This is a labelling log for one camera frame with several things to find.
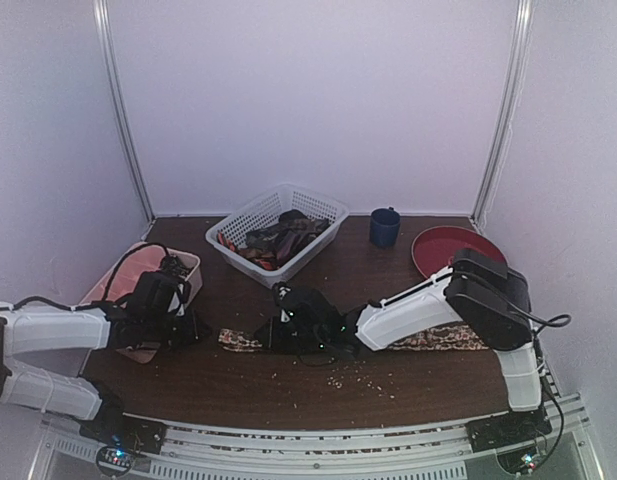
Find left frame post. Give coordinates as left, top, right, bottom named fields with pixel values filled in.
left=93, top=0, right=155, bottom=223

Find paisley patterned tie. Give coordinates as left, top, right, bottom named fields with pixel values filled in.
left=218, top=324, right=488, bottom=358

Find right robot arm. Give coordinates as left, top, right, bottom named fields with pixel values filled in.
left=254, top=248, right=546, bottom=442

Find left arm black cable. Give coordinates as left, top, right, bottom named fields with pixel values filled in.
left=7, top=242, right=175, bottom=314

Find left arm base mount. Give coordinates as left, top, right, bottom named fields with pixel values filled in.
left=77, top=415, right=167, bottom=454

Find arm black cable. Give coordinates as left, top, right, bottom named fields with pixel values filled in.
left=7, top=242, right=175, bottom=314
left=455, top=264, right=572, bottom=466

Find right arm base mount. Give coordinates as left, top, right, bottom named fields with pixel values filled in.
left=465, top=412, right=552, bottom=453

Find dark ties in basket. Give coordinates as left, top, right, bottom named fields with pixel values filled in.
left=217, top=209, right=331, bottom=271

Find pink compartment organizer box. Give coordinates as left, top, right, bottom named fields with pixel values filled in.
left=81, top=242, right=203, bottom=364

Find white perforated plastic basket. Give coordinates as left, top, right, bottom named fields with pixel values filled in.
left=205, top=184, right=349, bottom=288

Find frame post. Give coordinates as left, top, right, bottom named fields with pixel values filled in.
left=93, top=0, right=155, bottom=223
left=471, top=0, right=534, bottom=232

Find red round plate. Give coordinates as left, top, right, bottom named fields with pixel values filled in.
left=411, top=226, right=506, bottom=278

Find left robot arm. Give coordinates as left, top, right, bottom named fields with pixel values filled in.
left=0, top=271, right=211, bottom=444

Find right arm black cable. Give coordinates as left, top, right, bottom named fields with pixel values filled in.
left=455, top=264, right=572, bottom=466

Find rolled dark tie in organizer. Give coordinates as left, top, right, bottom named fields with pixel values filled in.
left=159, top=254, right=192, bottom=278

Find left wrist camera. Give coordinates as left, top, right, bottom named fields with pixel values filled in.
left=168, top=279, right=191, bottom=316

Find aluminium front rail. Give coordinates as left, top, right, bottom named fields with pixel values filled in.
left=26, top=395, right=607, bottom=479

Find right frame post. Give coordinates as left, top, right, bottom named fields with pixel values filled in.
left=471, top=0, right=534, bottom=232

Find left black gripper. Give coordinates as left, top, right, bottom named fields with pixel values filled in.
left=144, top=308, right=212, bottom=349

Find dark blue mug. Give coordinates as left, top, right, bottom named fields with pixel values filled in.
left=369, top=207, right=401, bottom=248

